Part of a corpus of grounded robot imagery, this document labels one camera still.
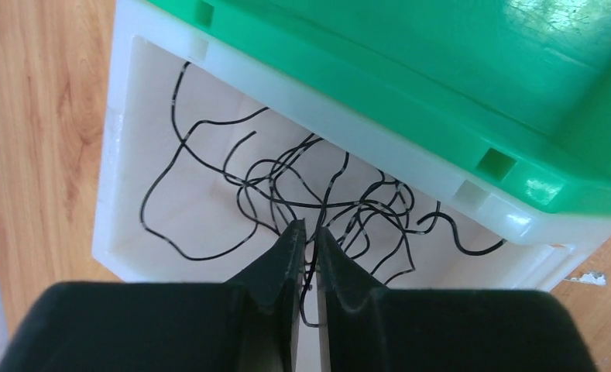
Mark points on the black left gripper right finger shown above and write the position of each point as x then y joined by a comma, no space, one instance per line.
366,326

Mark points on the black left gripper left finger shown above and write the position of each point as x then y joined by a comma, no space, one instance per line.
247,323

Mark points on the green plastic bin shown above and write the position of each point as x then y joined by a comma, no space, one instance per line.
517,93

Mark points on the white plastic bin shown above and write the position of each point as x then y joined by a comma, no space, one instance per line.
209,154

